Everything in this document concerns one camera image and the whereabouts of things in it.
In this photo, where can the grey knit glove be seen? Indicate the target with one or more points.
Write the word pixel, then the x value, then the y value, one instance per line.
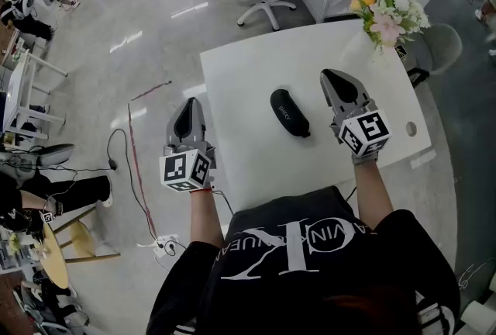
pixel 364 159

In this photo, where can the white power strip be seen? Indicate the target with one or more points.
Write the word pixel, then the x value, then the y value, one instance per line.
pixel 166 244

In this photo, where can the round wooden table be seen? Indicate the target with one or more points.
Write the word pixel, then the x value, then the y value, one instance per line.
pixel 54 260

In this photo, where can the white side table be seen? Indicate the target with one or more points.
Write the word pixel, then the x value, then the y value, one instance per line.
pixel 15 89

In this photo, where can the yellow wooden stool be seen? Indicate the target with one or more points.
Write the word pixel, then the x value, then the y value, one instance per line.
pixel 83 238

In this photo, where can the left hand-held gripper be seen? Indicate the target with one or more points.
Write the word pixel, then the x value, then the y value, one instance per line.
pixel 182 170

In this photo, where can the black glasses case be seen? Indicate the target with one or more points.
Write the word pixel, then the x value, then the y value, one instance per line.
pixel 288 112

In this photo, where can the person's right forearm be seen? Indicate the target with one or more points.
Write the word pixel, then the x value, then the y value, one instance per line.
pixel 372 194

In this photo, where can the white vase with flowers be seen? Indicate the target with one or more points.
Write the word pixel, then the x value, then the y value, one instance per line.
pixel 391 19

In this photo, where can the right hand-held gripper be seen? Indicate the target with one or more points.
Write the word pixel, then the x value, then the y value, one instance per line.
pixel 366 132

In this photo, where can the grey padded chair seat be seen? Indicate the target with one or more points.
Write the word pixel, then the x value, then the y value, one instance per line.
pixel 58 154

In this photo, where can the grey shell chair black legs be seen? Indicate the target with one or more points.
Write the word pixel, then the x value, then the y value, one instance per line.
pixel 443 46

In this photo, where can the black printed T-shirt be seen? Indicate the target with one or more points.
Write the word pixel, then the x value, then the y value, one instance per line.
pixel 302 287

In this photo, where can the person's left forearm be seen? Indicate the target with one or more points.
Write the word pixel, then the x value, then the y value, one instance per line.
pixel 205 217

